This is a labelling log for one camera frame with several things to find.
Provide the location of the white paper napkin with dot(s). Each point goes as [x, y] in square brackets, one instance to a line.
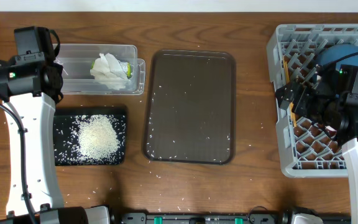
[111, 84]

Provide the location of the grey dishwasher rack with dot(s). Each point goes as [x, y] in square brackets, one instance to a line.
[305, 151]

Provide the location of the dark blue plate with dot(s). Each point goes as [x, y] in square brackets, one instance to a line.
[334, 53]

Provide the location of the wooden chopstick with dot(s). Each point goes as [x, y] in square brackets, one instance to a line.
[292, 115]
[287, 75]

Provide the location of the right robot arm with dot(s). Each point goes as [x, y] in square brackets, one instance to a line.
[347, 140]

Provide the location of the pile of white rice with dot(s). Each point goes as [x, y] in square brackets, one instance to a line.
[98, 137]

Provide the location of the white green wrapper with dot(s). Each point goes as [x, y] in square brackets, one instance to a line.
[111, 70]

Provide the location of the clear plastic bin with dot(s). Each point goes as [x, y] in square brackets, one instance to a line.
[124, 53]

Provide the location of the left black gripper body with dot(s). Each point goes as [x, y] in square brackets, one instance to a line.
[57, 68]

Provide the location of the brown serving tray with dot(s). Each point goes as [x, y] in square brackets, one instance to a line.
[191, 109]

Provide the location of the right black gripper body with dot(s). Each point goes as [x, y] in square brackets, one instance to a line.
[317, 108]

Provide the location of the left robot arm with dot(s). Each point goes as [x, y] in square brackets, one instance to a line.
[34, 195]

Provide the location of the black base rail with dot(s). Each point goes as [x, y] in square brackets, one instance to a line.
[257, 215]

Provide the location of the black plastic tray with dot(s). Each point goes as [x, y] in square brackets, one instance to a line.
[64, 118]

